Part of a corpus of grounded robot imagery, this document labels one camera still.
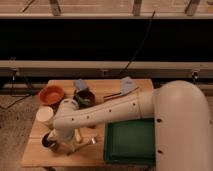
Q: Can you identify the green plastic tray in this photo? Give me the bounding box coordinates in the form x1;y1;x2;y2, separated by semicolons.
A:
103;118;155;166

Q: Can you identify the black cable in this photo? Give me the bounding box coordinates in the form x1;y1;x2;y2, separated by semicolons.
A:
114;10;156;77

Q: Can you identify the white cup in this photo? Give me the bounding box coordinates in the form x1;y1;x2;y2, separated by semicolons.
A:
36;106;54;129

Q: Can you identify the yellow corn cob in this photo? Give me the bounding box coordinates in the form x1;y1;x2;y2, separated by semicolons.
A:
75;129;82;143

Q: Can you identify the dark brown bowl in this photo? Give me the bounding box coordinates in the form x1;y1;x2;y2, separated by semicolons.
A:
73;90;95;108

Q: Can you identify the blue cloth left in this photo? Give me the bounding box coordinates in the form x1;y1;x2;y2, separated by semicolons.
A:
74;79;88;91

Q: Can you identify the blue cloth right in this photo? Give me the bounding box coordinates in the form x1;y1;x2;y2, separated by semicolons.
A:
120;77;138;95

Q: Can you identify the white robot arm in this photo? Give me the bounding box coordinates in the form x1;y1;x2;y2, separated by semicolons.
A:
53;80;213;171

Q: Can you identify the metal fork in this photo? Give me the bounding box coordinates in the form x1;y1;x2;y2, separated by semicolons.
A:
67;137;97;155

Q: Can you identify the metal cup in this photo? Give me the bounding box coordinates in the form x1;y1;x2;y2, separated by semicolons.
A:
42;134;59;151

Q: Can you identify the wooden table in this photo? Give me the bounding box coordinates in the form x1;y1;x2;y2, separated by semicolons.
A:
21;79;154;168

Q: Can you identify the orange bowl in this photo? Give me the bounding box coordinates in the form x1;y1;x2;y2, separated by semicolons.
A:
38;85;64;105

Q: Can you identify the blue cloth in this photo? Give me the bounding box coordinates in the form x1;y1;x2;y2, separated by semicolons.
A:
120;77;138;95
74;79;88;91

